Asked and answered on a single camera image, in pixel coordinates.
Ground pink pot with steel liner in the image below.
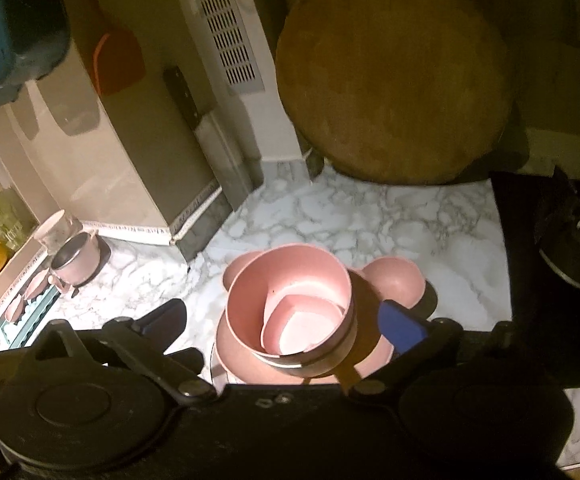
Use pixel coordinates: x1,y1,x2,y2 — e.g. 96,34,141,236
49,232,102,286

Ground teal ribbed mat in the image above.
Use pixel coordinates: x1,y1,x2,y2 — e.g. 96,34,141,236
0,285,64,350

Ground black gas stove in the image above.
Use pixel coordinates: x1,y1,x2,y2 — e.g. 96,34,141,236
488,169,580,391

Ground small pink heart dish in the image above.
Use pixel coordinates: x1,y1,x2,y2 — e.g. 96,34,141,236
261,293,346,356

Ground pink bear-shaped plate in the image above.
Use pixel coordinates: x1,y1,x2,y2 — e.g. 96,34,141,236
214,252,438,387

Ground white floral bowl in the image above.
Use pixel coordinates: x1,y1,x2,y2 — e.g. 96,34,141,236
33,209,84,252

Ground stove burner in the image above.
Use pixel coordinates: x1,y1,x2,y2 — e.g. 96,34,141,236
534,194,580,294

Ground white vent grille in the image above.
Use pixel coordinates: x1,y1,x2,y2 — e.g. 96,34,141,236
184,0,267,94

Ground cleaver knife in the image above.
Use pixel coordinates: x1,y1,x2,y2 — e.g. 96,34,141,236
163,66,267,197

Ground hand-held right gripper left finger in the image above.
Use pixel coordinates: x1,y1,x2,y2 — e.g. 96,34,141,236
0,299,218,407

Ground pink bowl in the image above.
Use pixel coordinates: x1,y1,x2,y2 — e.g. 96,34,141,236
224,243,357,379

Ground green glass pitcher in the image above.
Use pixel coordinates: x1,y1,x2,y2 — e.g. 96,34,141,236
0,167,39,252

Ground round wooden cutting board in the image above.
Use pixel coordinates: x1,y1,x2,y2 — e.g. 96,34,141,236
274,0,516,187

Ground teal hanging drain basket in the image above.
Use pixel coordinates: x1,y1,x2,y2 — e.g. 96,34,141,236
0,0,74,109

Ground music note edge tape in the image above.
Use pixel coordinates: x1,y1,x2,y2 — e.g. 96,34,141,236
0,186,221,341

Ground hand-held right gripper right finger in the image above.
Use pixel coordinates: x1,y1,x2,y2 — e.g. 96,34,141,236
347,299,553,406

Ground orange spatula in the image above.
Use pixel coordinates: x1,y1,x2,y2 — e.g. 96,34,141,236
92,27,146,97

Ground cream bowl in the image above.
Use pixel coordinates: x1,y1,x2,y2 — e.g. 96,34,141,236
255,350,321,366

